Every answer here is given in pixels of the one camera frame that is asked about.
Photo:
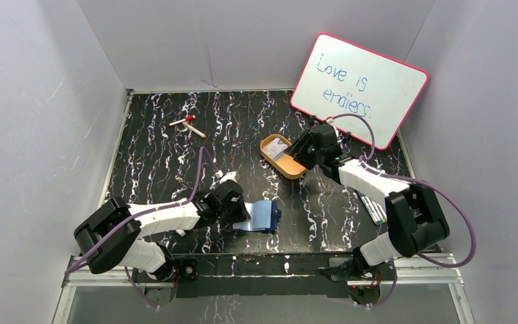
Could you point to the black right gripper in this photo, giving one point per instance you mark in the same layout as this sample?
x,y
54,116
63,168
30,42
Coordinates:
x,y
303,140

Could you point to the red capped marker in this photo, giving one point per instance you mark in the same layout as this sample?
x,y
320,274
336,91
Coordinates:
x,y
180,121

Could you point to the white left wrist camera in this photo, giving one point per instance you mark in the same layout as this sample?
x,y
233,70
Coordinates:
x,y
232,175

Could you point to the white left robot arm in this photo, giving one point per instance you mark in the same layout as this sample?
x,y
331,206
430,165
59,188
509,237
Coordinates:
x,y
114,235

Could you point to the yellow oval tray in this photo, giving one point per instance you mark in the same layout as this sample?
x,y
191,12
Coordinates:
x,y
286,165

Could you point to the coloured marker pen set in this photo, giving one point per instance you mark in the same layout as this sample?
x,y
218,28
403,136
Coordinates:
x,y
375,211

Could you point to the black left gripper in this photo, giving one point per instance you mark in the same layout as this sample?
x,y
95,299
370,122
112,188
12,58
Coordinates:
x,y
241,212

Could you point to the orange capped marker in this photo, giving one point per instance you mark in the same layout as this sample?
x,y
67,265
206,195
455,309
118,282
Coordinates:
x,y
194,130

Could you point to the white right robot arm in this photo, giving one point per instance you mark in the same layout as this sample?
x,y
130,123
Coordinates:
x,y
415,220

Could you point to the blue leather card holder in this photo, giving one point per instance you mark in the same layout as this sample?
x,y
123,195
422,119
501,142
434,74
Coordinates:
x,y
264,217

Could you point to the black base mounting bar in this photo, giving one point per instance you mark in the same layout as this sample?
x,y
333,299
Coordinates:
x,y
330,274

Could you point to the pink framed whiteboard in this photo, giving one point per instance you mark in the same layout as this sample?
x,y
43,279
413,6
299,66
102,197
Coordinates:
x,y
372,93

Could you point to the silver credit card stack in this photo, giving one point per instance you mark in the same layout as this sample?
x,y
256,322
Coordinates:
x,y
276,148

